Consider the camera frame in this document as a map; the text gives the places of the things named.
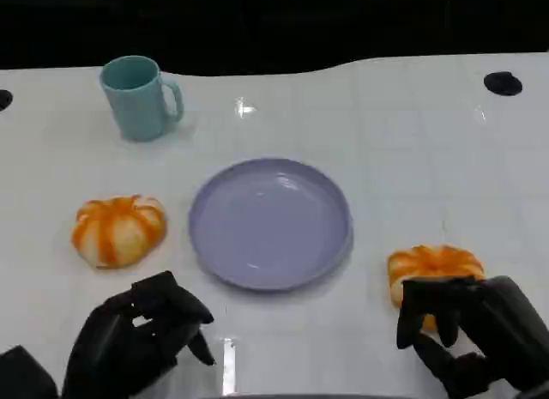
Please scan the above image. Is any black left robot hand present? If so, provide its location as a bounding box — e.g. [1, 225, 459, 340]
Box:
[62, 270, 217, 399]

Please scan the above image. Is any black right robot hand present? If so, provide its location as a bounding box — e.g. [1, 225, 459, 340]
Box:
[395, 275, 549, 399]

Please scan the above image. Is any orange white toy bread roll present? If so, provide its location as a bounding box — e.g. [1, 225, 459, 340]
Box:
[387, 244, 486, 332]
[70, 194, 167, 270]

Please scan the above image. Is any lilac plate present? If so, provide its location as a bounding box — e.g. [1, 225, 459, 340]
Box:
[188, 157, 354, 293]

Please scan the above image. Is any pale green mug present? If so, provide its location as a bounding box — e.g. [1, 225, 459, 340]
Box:
[100, 55, 185, 142]

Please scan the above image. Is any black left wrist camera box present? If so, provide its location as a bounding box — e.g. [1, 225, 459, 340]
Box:
[0, 345, 59, 399]

